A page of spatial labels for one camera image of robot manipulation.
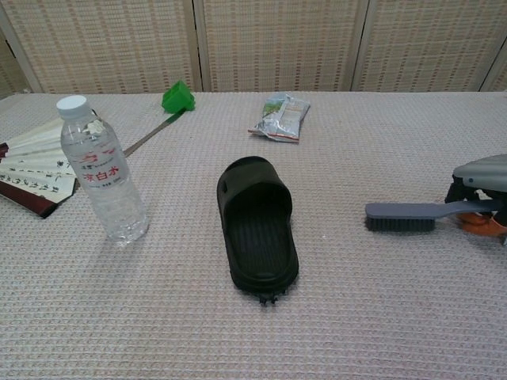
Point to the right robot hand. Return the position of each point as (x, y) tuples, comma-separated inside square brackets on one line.
[(485, 174)]

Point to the grey scrubbing brush black bristles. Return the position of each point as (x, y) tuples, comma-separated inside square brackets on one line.
[(400, 210)]

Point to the black rubber slipper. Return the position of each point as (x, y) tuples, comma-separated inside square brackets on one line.
[(253, 178)]

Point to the woven folding screen panel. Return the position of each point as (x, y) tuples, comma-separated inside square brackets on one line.
[(431, 43), (103, 43), (277, 43), (12, 75)]

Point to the pale waffle-weave tablecloth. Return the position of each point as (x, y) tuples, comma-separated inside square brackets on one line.
[(356, 297)]

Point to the silver foil snack packet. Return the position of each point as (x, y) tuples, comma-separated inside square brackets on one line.
[(281, 118)]

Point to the long flat stick green end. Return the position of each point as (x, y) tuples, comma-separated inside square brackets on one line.
[(146, 136)]

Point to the clear plastic water bottle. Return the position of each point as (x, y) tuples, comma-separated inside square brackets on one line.
[(107, 198)]

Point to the paper folding fan with calligraphy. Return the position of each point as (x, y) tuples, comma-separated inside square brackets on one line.
[(31, 166)]

